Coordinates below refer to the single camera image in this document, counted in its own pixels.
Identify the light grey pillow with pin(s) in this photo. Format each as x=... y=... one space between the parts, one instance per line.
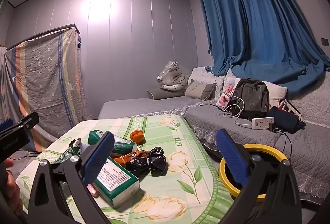
x=194 y=90

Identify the white pillow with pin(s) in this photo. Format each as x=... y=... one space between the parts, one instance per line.
x=277 y=92

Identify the small orange pepper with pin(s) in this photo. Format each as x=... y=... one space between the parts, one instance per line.
x=136 y=135

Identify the dark wall switch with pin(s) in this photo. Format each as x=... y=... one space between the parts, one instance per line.
x=325 y=42

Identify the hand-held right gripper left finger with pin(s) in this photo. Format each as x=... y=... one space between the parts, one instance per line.
x=99 y=157

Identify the striped cloth covered wardrobe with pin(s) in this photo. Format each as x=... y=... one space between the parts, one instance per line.
x=46 y=72

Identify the grey bolster cushion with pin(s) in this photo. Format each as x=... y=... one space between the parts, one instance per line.
x=162 y=93

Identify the blue curtain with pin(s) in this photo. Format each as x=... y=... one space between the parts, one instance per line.
x=257 y=33

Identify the yellow rimmed black bin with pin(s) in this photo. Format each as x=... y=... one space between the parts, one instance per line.
x=268 y=148

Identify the dark green wipes pack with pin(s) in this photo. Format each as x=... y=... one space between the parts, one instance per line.
x=123 y=148

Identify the white tiger plush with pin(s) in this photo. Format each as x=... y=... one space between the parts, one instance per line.
x=175 y=79

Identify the black charger plug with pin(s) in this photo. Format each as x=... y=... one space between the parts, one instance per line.
x=275 y=128

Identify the white power strip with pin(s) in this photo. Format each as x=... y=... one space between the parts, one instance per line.
x=263 y=122

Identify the green floral tablecloth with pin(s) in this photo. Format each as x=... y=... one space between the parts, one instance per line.
x=185 y=136

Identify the dark navy bag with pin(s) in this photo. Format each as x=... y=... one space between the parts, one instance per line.
x=286 y=119

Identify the orange snack bag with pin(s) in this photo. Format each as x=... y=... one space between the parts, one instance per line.
x=129 y=158

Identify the grey quilted sofa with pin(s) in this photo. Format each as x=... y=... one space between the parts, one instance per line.
x=219 y=115

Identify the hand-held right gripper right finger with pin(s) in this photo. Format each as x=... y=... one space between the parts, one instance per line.
x=232 y=159

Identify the person's left hand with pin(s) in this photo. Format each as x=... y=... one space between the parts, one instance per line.
x=14 y=188

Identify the black plastic bag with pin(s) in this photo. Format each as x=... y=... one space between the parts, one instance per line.
x=152 y=162

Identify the baby photo pillow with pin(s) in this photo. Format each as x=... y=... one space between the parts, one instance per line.
x=228 y=90

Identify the dark olive backpack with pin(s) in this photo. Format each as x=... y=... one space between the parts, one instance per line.
x=252 y=97

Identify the white green tissue pack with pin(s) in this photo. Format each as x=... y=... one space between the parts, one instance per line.
x=121 y=182

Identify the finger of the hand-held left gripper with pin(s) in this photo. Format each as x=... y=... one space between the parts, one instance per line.
x=25 y=122
x=6 y=124

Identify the crumpled green packet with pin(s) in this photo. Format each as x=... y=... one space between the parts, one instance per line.
x=68 y=153

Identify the white foam net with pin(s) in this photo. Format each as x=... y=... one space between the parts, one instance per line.
x=86 y=148

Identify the grey hanging cloth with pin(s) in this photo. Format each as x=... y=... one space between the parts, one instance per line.
x=5 y=79

